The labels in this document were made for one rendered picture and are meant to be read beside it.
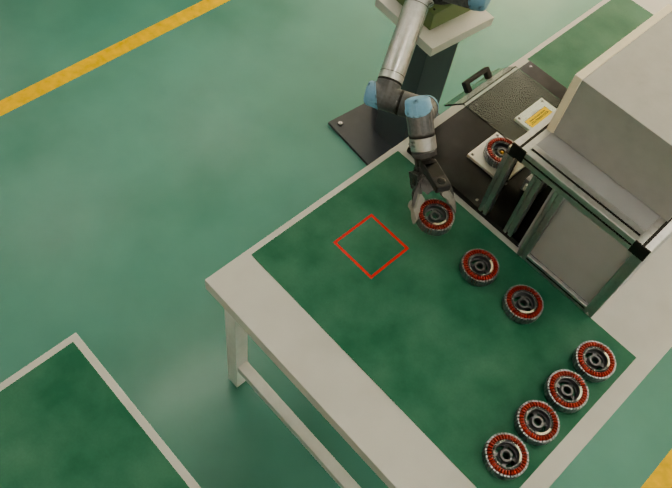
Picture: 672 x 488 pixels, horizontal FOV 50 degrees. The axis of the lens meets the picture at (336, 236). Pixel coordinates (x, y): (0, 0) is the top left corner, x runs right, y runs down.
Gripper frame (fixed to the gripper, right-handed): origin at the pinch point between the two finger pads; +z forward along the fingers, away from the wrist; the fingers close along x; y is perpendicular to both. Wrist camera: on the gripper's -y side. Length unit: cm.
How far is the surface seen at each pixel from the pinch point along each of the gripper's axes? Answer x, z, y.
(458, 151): -20.3, -11.9, 22.2
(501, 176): -17.9, -10.2, -8.6
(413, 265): 9.8, 11.3, -2.6
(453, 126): -23.2, -18.4, 29.8
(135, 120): 73, -26, 152
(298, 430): 50, 65, 17
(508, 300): -10.4, 22.2, -19.6
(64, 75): 98, -50, 177
